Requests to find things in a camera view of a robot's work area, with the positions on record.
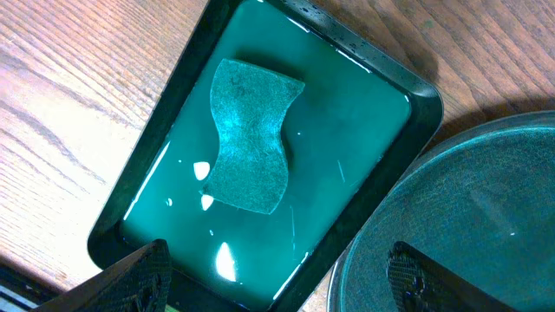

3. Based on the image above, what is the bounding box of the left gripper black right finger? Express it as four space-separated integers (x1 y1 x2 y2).
387 241 513 312

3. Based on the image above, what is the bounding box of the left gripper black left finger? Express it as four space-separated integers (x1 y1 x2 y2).
34 239 173 312

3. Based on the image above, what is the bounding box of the dark green sponge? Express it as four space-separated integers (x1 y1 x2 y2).
201 59 305 215

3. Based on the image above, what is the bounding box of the round black tray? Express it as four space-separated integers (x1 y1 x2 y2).
328 111 554 311

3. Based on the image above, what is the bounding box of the green rectangular tray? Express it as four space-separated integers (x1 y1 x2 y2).
88 1 442 311

